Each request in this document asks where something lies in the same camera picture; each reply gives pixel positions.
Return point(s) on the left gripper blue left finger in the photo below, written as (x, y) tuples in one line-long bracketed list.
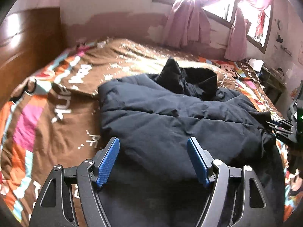
[(105, 160)]

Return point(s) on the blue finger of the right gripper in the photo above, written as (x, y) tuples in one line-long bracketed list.
[(280, 123), (281, 130)]

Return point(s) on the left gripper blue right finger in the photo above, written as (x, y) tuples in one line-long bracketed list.
[(201, 160)]

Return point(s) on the dark navy padded jacket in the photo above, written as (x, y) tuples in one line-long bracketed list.
[(153, 182)]

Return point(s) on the dark bedside desk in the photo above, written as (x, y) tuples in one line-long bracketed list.
[(271, 83)]

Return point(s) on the white cloth on desk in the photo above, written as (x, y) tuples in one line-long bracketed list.
[(256, 64)]

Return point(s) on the colourful cartoon brown duvet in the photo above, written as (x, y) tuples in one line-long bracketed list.
[(53, 117)]

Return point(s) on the pink curtain right panel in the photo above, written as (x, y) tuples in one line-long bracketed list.
[(237, 44)]

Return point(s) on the pink curtain panel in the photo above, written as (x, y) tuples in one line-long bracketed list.
[(237, 44), (187, 22)]

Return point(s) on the pink curtain left panel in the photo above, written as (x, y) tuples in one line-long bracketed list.
[(187, 22)]

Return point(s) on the wooden headboard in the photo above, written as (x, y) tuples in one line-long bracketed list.
[(30, 39)]

